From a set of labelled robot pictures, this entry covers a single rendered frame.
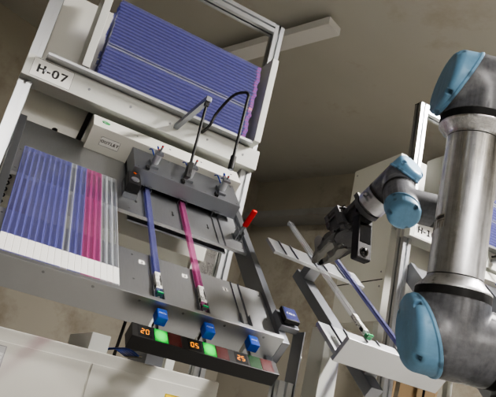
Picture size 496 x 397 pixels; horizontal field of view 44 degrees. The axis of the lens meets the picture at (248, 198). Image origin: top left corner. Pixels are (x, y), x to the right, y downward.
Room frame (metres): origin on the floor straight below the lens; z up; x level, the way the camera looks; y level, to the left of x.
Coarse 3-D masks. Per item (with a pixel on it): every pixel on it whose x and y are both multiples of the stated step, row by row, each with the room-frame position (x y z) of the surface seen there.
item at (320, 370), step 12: (312, 336) 1.64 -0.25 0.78; (312, 348) 1.63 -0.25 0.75; (324, 348) 1.59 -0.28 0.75; (312, 360) 1.62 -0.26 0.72; (324, 360) 1.60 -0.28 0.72; (312, 372) 1.62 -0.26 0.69; (324, 372) 1.60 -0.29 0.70; (336, 372) 1.62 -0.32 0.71; (312, 384) 1.61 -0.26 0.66; (324, 384) 1.60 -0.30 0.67; (312, 396) 1.60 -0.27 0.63; (324, 396) 1.61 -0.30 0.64
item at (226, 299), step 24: (0, 216) 1.26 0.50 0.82; (120, 264) 1.35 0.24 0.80; (144, 264) 1.39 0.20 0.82; (168, 264) 1.44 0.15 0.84; (144, 288) 1.33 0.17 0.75; (168, 288) 1.37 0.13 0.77; (192, 288) 1.42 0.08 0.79; (216, 288) 1.46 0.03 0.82; (240, 288) 1.52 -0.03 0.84; (216, 312) 1.39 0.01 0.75; (240, 312) 1.44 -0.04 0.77; (264, 312) 1.49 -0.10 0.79
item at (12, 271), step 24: (0, 264) 1.17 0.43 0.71; (24, 264) 1.17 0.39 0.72; (24, 288) 1.21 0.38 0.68; (48, 288) 1.22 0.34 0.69; (72, 288) 1.23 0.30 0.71; (96, 288) 1.24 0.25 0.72; (120, 288) 1.25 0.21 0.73; (96, 312) 1.28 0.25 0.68; (120, 312) 1.29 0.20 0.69; (144, 312) 1.30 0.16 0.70; (168, 312) 1.30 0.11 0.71; (192, 312) 1.31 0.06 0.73; (192, 336) 1.36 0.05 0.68; (216, 336) 1.37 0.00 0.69; (240, 336) 1.38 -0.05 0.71; (264, 336) 1.39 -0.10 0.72
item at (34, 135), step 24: (24, 144) 1.52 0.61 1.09; (48, 144) 1.58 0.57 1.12; (72, 144) 1.65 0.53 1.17; (96, 168) 1.62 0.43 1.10; (120, 168) 1.69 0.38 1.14; (120, 192) 1.58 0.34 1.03; (144, 216) 1.55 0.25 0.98; (168, 216) 1.61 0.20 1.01; (192, 216) 1.68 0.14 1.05; (216, 240) 1.64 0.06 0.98
